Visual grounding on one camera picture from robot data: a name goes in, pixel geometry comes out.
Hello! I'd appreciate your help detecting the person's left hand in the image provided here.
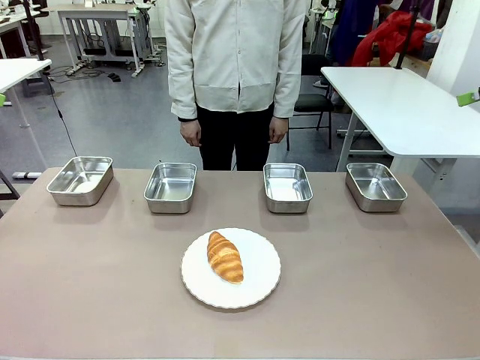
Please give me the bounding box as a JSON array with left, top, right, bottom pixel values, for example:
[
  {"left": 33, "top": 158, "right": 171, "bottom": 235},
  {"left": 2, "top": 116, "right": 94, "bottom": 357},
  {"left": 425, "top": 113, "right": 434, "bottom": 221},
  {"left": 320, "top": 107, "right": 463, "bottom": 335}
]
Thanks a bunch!
[{"left": 268, "top": 115, "right": 290, "bottom": 145}]

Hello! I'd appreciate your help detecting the person's right hand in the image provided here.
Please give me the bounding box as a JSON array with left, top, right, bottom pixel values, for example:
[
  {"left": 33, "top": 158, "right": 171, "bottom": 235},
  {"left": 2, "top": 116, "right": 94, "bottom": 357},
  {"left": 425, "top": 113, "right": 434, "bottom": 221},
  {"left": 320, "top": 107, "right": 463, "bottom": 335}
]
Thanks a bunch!
[{"left": 179, "top": 118, "right": 203, "bottom": 148}]

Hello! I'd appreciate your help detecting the steel rectangular container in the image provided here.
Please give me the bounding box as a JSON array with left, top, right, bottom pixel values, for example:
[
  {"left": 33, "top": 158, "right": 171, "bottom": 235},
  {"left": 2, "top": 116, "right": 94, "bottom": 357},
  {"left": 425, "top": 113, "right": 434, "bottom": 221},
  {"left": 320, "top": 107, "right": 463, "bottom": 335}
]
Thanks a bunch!
[
  {"left": 262, "top": 162, "right": 314, "bottom": 215},
  {"left": 143, "top": 161, "right": 198, "bottom": 215},
  {"left": 46, "top": 155, "right": 115, "bottom": 207},
  {"left": 345, "top": 161, "right": 409, "bottom": 213}
]

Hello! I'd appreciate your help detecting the black folding chair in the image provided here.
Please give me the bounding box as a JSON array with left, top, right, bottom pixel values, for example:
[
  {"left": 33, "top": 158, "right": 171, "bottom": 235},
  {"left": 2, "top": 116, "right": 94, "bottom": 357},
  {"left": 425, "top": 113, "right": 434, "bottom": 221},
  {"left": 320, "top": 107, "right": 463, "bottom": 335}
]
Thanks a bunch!
[{"left": 286, "top": 53, "right": 335, "bottom": 152}]

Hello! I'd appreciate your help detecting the person in cream shirt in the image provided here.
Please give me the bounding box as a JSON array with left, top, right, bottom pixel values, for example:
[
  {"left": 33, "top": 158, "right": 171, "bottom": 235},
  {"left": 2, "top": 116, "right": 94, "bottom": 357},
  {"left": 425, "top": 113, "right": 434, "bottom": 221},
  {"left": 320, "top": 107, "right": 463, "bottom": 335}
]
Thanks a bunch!
[{"left": 163, "top": 0, "right": 311, "bottom": 172}]

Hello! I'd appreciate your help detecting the blue purple hanging garment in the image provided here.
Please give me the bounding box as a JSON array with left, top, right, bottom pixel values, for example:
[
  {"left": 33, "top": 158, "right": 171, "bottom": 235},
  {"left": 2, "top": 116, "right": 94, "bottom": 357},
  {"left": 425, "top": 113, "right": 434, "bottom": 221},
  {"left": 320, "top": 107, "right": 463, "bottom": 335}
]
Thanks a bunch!
[{"left": 325, "top": 0, "right": 382, "bottom": 67}]

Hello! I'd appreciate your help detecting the white side table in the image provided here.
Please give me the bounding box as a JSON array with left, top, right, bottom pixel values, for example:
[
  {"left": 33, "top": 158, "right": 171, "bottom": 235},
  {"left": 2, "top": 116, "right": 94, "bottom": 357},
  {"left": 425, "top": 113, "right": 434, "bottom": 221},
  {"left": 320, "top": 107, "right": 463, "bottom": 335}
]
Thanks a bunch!
[{"left": 320, "top": 65, "right": 480, "bottom": 174}]

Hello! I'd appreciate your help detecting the golden brown croissant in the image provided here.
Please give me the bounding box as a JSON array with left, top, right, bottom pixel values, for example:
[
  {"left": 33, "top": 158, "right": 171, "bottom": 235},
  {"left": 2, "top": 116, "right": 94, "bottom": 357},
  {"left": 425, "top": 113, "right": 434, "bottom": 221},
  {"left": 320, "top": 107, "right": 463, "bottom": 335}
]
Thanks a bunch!
[{"left": 206, "top": 230, "right": 245, "bottom": 285}]

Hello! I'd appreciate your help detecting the grey workbench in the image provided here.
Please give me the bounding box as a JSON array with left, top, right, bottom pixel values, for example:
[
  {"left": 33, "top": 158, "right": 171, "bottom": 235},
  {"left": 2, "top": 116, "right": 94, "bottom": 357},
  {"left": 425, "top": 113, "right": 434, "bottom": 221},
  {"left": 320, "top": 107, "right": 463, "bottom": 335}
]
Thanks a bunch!
[{"left": 40, "top": 2, "right": 155, "bottom": 79}]

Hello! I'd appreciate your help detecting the white scalloped plate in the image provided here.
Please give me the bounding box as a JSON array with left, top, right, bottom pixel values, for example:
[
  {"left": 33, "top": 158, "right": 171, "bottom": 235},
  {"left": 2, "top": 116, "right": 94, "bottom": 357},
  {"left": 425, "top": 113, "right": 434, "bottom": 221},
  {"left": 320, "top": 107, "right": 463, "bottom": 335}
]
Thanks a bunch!
[{"left": 180, "top": 227, "right": 282, "bottom": 310}]

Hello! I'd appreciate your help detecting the red jacket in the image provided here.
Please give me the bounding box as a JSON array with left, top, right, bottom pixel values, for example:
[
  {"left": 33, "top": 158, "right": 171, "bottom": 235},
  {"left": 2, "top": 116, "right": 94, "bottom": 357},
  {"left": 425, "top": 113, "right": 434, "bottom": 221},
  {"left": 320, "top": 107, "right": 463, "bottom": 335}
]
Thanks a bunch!
[{"left": 351, "top": 10, "right": 434, "bottom": 68}]

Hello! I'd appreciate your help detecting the black pole stand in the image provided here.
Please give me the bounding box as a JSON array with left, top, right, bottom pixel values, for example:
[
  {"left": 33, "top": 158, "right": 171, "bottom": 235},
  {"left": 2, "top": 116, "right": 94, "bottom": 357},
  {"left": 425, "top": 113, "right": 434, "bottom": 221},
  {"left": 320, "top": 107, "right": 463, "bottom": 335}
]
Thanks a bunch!
[{"left": 394, "top": 0, "right": 422, "bottom": 71}]

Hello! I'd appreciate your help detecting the black tripod pole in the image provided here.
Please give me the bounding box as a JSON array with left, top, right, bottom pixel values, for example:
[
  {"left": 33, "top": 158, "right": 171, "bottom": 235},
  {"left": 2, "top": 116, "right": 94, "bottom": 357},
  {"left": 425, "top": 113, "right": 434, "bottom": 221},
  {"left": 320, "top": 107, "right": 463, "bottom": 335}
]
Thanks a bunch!
[{"left": 22, "top": 0, "right": 46, "bottom": 62}]

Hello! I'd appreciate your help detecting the black hanging cable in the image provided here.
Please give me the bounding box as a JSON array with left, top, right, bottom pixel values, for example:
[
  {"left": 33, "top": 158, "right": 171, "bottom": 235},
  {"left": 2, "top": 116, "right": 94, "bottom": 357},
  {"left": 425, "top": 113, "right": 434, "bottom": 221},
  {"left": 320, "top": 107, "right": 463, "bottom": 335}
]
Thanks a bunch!
[{"left": 43, "top": 70, "right": 79, "bottom": 158}]

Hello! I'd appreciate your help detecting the white desk with cable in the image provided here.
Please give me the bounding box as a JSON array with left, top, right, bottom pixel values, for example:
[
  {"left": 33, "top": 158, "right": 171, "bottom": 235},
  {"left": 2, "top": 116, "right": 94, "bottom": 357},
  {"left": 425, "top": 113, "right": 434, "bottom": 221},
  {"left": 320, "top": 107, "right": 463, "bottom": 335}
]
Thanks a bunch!
[{"left": 0, "top": 58, "right": 53, "bottom": 170}]

